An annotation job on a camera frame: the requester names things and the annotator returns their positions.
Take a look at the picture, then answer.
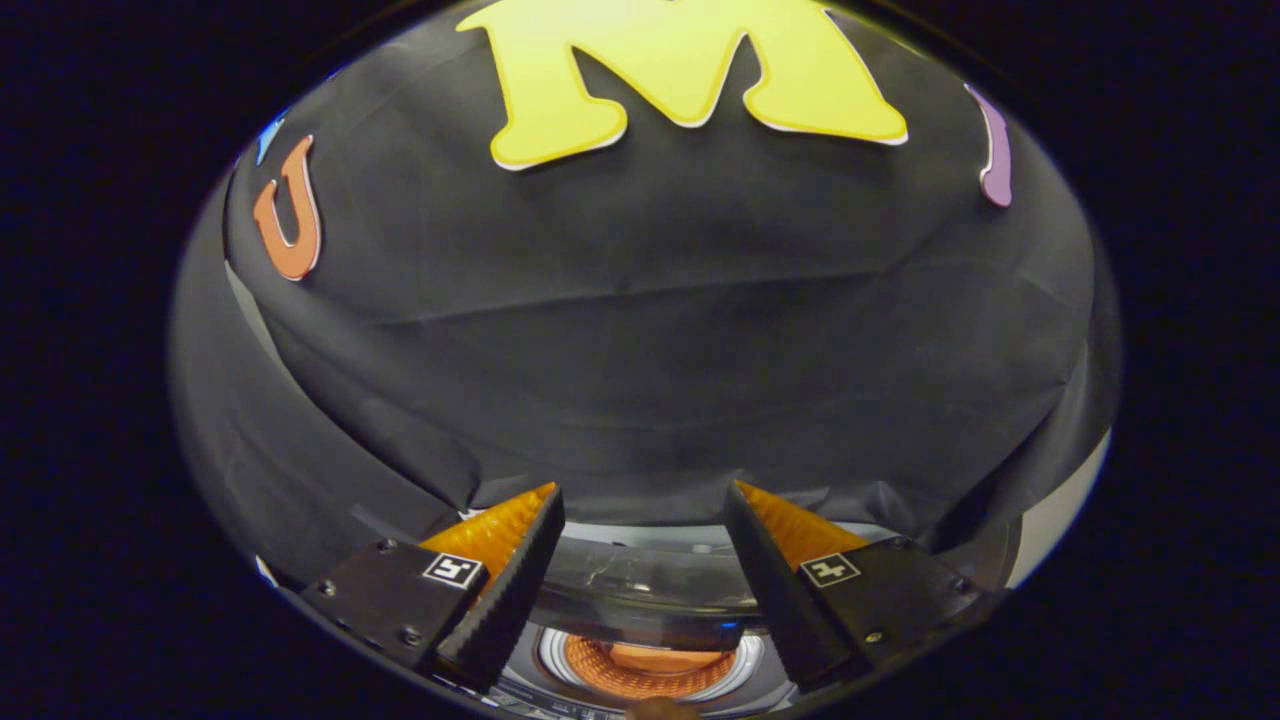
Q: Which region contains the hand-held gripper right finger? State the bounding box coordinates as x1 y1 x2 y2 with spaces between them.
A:
722 480 1003 693

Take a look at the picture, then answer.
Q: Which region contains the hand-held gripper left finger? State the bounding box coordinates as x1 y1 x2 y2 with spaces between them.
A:
298 481 567 694

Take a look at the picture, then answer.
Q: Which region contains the grey washing machine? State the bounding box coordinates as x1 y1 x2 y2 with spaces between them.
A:
455 505 901 719

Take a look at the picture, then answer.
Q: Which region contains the dark washing machine lid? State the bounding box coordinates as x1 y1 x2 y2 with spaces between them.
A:
540 535 773 653

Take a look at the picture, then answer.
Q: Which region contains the orange polo shirt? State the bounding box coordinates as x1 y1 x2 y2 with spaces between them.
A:
565 633 738 701

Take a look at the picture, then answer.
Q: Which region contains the black backdrop cloth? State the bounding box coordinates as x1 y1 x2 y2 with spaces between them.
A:
168 0 1121 591

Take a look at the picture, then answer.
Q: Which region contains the beige metal cabinet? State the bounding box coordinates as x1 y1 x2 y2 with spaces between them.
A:
1003 428 1113 589

